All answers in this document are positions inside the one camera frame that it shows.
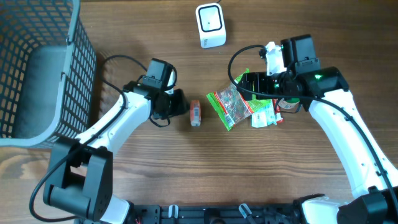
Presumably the orange red tissue pack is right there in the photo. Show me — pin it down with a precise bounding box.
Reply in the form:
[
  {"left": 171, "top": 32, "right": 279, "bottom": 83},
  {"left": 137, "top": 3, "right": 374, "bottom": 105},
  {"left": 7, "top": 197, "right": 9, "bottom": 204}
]
[{"left": 190, "top": 100, "right": 201, "bottom": 126}]

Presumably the red teal snack packet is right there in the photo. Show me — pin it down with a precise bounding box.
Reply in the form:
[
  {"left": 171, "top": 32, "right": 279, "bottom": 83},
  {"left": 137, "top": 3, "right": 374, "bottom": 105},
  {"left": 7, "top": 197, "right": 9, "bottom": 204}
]
[{"left": 251, "top": 102, "right": 277, "bottom": 128}]

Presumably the green candy bag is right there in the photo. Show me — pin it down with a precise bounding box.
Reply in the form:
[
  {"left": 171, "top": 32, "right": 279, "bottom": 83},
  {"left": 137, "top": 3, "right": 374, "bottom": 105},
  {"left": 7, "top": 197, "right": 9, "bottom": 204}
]
[{"left": 206, "top": 83, "right": 271, "bottom": 131}]

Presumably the green lidded white jar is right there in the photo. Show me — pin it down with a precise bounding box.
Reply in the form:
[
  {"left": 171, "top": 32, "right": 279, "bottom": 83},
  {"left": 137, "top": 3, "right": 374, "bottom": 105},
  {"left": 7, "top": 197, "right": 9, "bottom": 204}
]
[{"left": 278, "top": 98, "right": 300, "bottom": 110}]

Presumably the red stick sachet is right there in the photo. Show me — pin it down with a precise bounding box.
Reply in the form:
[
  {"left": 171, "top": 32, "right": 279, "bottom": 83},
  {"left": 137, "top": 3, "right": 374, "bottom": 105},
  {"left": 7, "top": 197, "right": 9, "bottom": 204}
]
[{"left": 272, "top": 99, "right": 284, "bottom": 124}]

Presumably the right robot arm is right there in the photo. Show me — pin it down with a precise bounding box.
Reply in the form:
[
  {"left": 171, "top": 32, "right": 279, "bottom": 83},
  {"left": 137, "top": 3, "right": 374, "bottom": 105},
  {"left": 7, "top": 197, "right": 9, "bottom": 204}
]
[{"left": 235, "top": 34, "right": 397, "bottom": 223}]

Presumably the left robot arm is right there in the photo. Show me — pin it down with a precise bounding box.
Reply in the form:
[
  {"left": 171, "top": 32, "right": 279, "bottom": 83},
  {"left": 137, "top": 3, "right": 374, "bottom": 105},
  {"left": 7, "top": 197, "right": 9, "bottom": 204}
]
[{"left": 37, "top": 58, "right": 189, "bottom": 223}]

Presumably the white barcode scanner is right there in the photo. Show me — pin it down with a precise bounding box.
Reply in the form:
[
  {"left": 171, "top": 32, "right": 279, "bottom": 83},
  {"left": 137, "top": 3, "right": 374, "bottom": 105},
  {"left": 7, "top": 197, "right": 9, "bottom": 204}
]
[{"left": 195, "top": 2, "right": 226, "bottom": 49}]

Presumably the grey plastic mesh basket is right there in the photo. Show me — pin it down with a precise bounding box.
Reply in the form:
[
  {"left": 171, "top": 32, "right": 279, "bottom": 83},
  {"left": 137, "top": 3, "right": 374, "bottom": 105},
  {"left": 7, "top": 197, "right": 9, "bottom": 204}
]
[{"left": 1, "top": 0, "right": 97, "bottom": 149}]

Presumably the black left camera cable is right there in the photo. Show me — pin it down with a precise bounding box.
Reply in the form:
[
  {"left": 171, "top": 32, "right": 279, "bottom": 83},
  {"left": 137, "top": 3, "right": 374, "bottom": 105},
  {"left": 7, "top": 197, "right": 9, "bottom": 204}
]
[{"left": 29, "top": 54, "right": 149, "bottom": 223}]

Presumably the black camera cable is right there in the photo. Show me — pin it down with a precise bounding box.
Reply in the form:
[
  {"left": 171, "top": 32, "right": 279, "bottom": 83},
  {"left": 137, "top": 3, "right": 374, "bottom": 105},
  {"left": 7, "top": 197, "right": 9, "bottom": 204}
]
[
  {"left": 227, "top": 44, "right": 398, "bottom": 218},
  {"left": 29, "top": 54, "right": 149, "bottom": 223}
]

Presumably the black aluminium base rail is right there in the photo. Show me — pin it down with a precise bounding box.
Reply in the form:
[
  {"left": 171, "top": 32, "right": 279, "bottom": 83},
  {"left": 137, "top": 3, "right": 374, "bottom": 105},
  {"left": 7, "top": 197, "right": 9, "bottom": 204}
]
[{"left": 130, "top": 202, "right": 352, "bottom": 224}]

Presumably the black right camera cable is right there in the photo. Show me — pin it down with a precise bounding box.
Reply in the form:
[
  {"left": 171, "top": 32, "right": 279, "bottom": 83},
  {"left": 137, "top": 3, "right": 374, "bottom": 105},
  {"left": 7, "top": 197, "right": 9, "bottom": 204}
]
[{"left": 227, "top": 44, "right": 398, "bottom": 218}]

